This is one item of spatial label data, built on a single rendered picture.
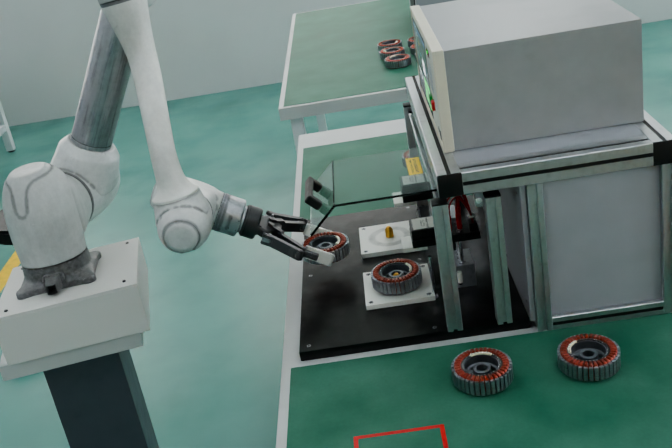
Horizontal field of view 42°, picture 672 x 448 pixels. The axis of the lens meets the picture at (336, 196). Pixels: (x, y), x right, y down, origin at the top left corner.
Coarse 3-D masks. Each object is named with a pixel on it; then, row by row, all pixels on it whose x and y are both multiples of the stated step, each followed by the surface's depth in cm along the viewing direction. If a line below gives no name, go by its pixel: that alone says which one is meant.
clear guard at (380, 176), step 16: (336, 160) 189; (352, 160) 188; (368, 160) 186; (384, 160) 185; (400, 160) 183; (320, 176) 191; (336, 176) 181; (352, 176) 180; (368, 176) 178; (384, 176) 177; (400, 176) 175; (416, 176) 174; (432, 176) 173; (320, 192) 183; (336, 192) 173; (352, 192) 172; (368, 192) 171; (384, 192) 169; (400, 192) 168; (416, 192) 167; (320, 208) 175; (320, 224) 169
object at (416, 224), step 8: (416, 224) 187; (424, 224) 186; (432, 224) 186; (464, 224) 189; (416, 232) 185; (424, 232) 185; (432, 232) 185; (456, 232) 186; (464, 232) 185; (472, 232) 185; (408, 240) 190; (416, 240) 185; (424, 240) 185; (432, 240) 185; (456, 240) 185; (464, 240) 185; (408, 248) 186; (416, 248) 186; (424, 248) 186; (456, 248) 192
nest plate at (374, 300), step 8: (424, 264) 199; (368, 272) 200; (424, 272) 196; (368, 280) 197; (424, 280) 192; (368, 288) 193; (416, 288) 190; (424, 288) 189; (368, 296) 190; (376, 296) 189; (384, 296) 189; (392, 296) 188; (400, 296) 188; (408, 296) 187; (416, 296) 187; (424, 296) 186; (432, 296) 186; (368, 304) 187; (376, 304) 186; (384, 304) 186; (392, 304) 186; (400, 304) 187
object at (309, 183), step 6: (306, 180) 184; (312, 180) 182; (306, 186) 181; (312, 186) 180; (318, 186) 183; (306, 192) 177; (312, 192) 177; (306, 198) 175; (312, 198) 174; (312, 204) 175; (318, 204) 175
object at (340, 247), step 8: (328, 232) 206; (336, 232) 206; (304, 240) 205; (312, 240) 204; (320, 240) 206; (328, 240) 206; (336, 240) 204; (344, 240) 201; (320, 248) 202; (328, 248) 199; (336, 248) 199; (344, 248) 200; (336, 256) 199; (344, 256) 200; (320, 264) 200
